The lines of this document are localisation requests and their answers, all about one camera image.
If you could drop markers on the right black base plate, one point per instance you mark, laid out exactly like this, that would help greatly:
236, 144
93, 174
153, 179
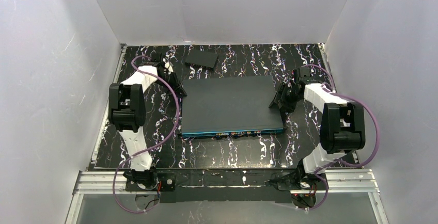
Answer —
292, 180

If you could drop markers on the aluminium front rail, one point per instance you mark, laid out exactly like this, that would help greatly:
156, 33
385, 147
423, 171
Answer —
105, 182

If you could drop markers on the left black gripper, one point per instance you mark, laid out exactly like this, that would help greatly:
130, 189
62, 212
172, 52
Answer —
173, 80

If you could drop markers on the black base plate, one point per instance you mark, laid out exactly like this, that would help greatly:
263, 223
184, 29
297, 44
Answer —
150, 180
292, 180

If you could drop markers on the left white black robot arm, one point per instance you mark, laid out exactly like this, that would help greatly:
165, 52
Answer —
127, 109

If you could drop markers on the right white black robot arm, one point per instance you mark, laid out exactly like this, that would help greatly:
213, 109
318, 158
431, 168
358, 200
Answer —
342, 125

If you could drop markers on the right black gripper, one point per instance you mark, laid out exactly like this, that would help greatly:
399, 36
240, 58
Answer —
285, 93

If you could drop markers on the small black switch box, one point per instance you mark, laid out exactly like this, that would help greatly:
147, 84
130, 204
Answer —
203, 59

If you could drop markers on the large dark network switch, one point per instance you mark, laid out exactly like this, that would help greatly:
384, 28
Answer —
229, 106

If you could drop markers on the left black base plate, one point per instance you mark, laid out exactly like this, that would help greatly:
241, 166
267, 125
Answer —
150, 180

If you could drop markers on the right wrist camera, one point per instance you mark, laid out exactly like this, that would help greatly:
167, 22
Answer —
302, 75

